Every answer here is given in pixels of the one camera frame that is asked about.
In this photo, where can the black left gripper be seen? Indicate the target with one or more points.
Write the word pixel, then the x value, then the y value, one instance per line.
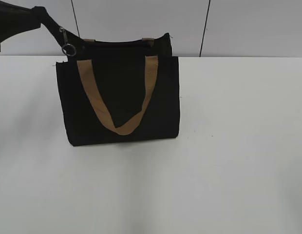
pixel 15 20

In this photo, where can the silver zipper pull with ring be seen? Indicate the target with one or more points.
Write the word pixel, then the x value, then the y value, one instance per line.
pixel 67 48

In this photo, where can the black bag with tan handles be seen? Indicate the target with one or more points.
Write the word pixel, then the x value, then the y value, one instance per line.
pixel 112 92

